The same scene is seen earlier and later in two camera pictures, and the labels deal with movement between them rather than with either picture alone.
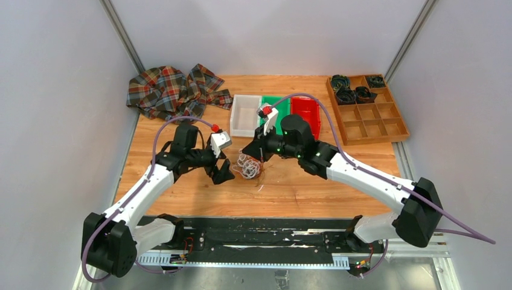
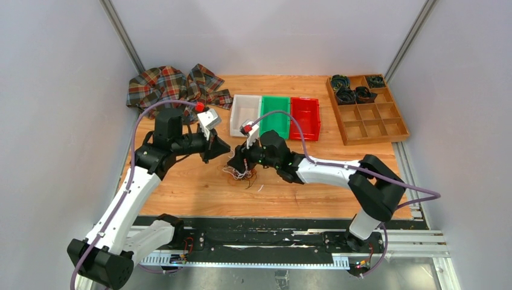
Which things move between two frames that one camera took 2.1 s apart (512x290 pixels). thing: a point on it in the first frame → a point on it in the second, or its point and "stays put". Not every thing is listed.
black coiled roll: x=337 y=80 stays put
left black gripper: x=219 y=176 → x=214 y=147
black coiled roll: x=375 y=81 stays put
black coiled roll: x=345 y=96 stays put
